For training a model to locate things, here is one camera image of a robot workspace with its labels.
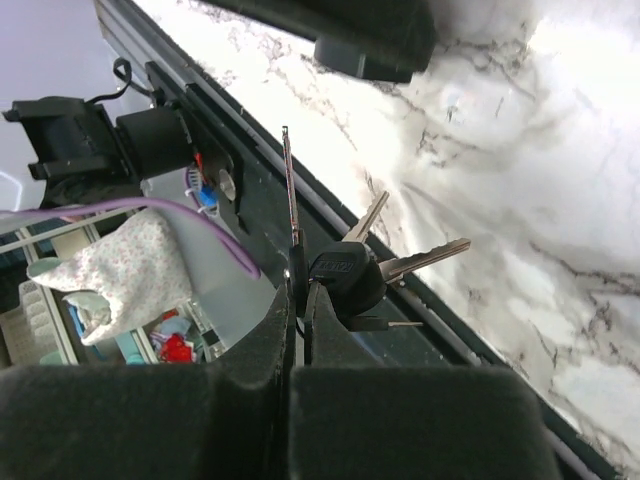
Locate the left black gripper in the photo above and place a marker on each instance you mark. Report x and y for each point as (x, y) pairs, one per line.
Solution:
(386, 41)

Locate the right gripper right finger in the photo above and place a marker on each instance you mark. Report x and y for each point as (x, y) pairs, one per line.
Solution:
(355, 419)

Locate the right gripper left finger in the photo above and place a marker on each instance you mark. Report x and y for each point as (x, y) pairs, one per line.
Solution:
(219, 420)

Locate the black key bunch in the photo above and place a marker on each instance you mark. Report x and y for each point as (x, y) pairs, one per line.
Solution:
(355, 281)

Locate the floral cloth bag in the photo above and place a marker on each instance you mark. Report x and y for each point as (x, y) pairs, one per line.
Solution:
(123, 281)

